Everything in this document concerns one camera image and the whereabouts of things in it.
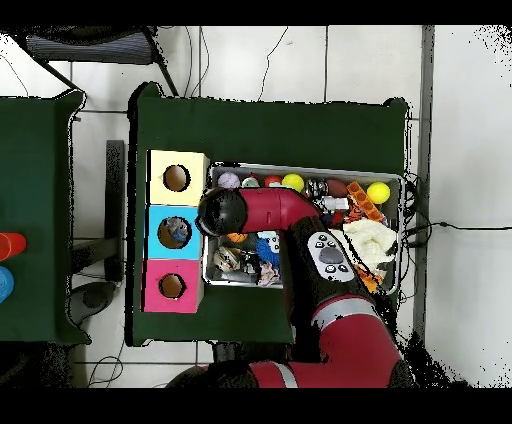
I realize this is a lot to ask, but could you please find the silver plastic toy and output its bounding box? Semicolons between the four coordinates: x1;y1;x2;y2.
315;195;350;212

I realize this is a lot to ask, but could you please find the long orange toy brick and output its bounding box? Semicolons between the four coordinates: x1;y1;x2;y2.
346;180;386;224

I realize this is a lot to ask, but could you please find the grey stand foot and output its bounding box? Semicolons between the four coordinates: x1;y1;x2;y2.
68;280;118;326

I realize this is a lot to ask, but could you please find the black camera stand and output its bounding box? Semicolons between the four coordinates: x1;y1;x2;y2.
70;139;127;283

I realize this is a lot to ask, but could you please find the dark chair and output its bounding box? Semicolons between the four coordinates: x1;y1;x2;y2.
15;26;180;98

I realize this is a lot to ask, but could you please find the crushed silver can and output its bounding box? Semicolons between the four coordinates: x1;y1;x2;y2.
212;245;242;273

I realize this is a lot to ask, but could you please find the brown toy football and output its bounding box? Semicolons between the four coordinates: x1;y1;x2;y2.
325;178;349;199

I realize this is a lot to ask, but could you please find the white toy baseball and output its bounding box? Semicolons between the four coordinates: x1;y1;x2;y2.
217;171;241;190

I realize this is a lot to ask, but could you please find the red plastic cup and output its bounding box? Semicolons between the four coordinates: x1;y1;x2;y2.
0;232;28;262

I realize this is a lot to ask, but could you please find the dark green tablecloth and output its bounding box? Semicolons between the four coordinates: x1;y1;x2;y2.
127;81;410;348

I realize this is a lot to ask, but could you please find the blue spiky toy with eyes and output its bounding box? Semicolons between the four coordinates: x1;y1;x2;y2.
255;235;281;267

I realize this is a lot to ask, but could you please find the cream waffle cloth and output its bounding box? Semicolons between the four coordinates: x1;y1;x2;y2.
339;218;398;271

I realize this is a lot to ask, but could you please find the shallow clear mesh bin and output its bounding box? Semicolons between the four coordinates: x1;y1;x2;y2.
202;162;404;296

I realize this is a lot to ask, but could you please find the blue plastic cup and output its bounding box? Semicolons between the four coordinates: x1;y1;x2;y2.
0;265;16;304

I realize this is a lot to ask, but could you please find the wooden box with three holes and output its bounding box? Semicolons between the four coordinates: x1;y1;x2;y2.
141;149;211;315

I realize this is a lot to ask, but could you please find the yellow ball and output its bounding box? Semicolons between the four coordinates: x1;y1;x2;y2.
281;172;306;193
366;182;391;205

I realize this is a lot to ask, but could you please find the dark green side table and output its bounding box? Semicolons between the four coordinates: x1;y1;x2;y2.
0;90;91;346

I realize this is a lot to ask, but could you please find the black power cable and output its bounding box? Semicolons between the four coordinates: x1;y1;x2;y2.
403;220;512;234

